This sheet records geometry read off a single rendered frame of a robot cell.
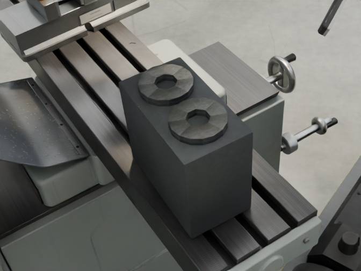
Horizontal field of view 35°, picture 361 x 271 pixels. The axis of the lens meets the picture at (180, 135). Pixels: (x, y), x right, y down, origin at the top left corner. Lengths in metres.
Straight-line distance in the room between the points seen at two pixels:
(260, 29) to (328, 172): 1.01
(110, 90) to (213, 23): 1.93
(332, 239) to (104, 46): 0.70
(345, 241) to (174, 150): 0.65
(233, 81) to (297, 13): 1.70
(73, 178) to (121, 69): 0.26
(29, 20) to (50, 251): 0.54
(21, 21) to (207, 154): 0.69
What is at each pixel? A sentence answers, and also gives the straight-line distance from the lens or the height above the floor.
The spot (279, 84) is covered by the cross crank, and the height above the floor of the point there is 0.65.
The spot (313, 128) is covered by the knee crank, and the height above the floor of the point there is 0.57.
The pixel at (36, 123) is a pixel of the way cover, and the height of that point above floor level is 0.92.
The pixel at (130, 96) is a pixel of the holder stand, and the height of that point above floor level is 1.17.
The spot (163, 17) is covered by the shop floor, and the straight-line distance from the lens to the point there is 3.18.
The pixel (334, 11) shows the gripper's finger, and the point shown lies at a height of 1.47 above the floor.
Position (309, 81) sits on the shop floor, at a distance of 2.74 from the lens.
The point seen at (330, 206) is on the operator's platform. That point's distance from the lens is 1.74.
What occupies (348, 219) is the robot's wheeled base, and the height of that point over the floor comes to 0.59.
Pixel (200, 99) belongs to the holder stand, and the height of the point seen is 1.18.
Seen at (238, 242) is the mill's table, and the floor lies 0.98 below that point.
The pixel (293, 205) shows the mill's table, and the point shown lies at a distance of 0.99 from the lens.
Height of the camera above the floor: 1.77
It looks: 46 degrees down
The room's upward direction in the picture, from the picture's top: 6 degrees counter-clockwise
